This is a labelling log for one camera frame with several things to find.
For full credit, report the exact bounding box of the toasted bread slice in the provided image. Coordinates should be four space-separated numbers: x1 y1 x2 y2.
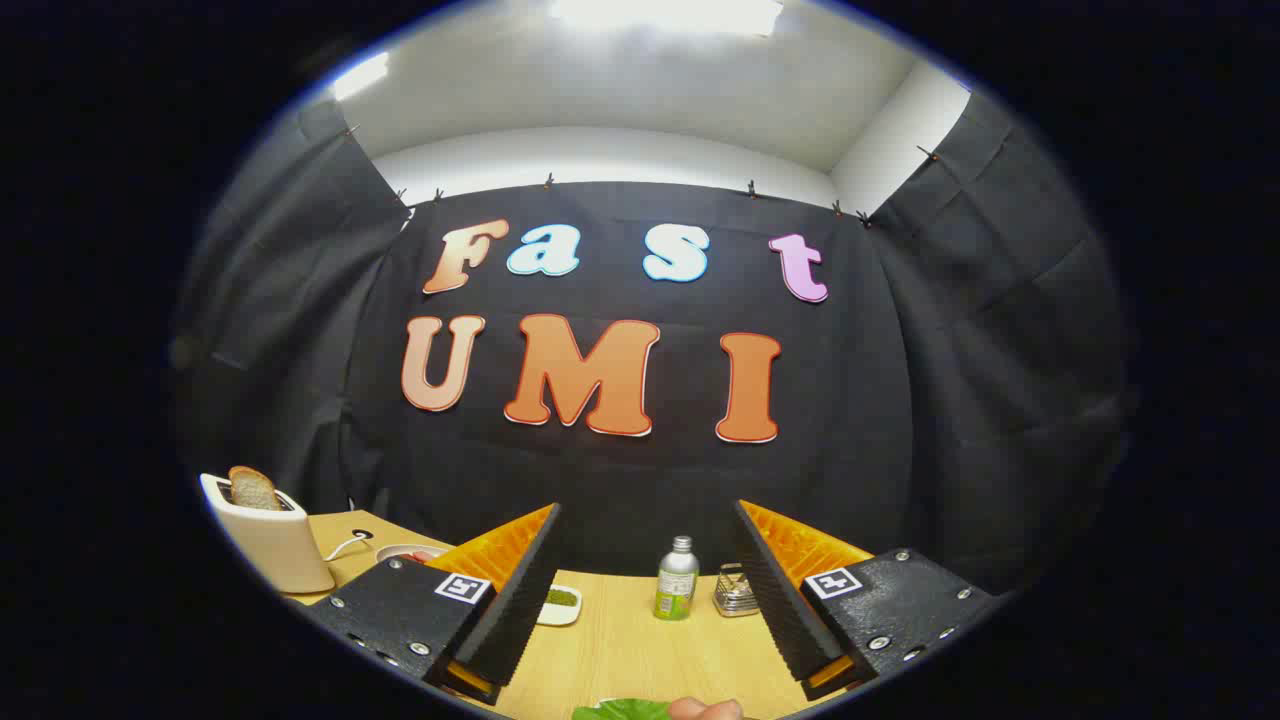
228 466 283 512

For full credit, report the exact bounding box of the small ceiling light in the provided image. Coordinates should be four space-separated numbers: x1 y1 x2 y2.
330 52 391 101

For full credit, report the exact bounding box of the white toaster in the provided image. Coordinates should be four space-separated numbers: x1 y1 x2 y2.
200 472 336 594

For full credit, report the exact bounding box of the large ceiling light panel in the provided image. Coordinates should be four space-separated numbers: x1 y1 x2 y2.
548 0 784 37

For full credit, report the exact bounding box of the wire utensil holder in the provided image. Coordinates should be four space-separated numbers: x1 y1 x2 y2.
713 563 761 618

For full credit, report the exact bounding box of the green lettuce leaf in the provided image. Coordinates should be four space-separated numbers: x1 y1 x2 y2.
572 698 673 720

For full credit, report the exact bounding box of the silver bottle green label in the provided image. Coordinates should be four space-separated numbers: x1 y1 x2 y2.
654 536 700 621

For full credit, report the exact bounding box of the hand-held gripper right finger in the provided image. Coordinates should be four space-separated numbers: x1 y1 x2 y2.
733 499 1001 701

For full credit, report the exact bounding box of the black backdrop cloth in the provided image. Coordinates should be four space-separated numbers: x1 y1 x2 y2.
170 90 1136 601

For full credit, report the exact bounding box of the white divided dish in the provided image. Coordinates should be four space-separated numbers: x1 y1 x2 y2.
535 585 583 628

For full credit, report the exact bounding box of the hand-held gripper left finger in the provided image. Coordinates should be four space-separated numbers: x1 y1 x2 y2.
305 502 564 707

